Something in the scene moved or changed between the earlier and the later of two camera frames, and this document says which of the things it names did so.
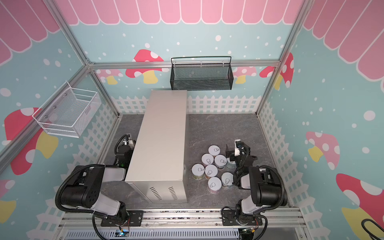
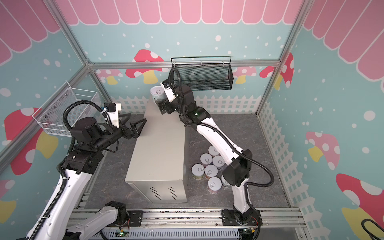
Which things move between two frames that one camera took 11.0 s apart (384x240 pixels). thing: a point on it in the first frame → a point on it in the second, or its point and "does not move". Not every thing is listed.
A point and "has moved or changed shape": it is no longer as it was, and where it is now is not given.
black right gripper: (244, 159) → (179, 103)
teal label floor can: (227, 180) does not move
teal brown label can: (220, 161) does not move
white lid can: (207, 159) does not move
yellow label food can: (214, 150) does not move
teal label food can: (231, 164) has moved or changed shape
